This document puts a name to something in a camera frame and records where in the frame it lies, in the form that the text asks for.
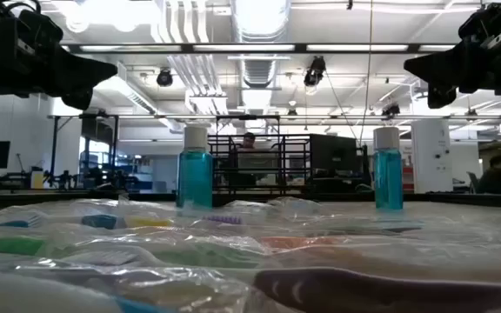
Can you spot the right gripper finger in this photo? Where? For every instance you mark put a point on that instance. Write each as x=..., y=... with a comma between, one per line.
x=431, y=80
x=444, y=63

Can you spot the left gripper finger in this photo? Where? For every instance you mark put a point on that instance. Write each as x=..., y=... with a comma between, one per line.
x=81, y=66
x=91, y=80

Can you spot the blue mouthwash bottle white cap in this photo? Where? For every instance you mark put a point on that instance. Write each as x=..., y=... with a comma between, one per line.
x=195, y=174
x=388, y=174

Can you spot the black ceiling track light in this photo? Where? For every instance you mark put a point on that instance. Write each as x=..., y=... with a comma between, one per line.
x=315, y=71
x=390, y=109
x=164, y=78

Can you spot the white room column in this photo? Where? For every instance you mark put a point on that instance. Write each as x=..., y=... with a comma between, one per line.
x=432, y=156

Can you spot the red shelf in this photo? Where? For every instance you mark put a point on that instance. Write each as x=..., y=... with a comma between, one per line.
x=408, y=176

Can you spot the person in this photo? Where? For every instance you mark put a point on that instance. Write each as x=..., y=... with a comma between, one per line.
x=496, y=176
x=249, y=140

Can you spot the yellow container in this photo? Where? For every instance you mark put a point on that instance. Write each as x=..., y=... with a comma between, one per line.
x=37, y=180

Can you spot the black cabinet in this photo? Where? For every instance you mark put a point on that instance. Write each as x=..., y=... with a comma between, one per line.
x=337, y=161

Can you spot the black overhead crossbar with lights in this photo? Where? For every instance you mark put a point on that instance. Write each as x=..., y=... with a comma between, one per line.
x=300, y=48

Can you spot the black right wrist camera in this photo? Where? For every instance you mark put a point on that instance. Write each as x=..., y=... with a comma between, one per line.
x=483, y=24

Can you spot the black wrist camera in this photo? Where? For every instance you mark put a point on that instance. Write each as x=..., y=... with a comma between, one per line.
x=39, y=28
x=483, y=24

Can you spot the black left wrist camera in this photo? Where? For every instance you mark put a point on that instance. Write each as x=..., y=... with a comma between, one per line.
x=39, y=28

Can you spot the black metal stand frame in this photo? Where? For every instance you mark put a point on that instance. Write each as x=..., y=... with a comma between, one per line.
x=54, y=148

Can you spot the black table rail frame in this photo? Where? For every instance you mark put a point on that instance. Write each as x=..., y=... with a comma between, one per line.
x=15, y=197

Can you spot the small black rectangular frame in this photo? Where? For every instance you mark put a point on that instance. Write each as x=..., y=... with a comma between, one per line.
x=242, y=117

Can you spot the silver ventilation duct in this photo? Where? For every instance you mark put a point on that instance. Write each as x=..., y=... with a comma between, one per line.
x=259, y=21

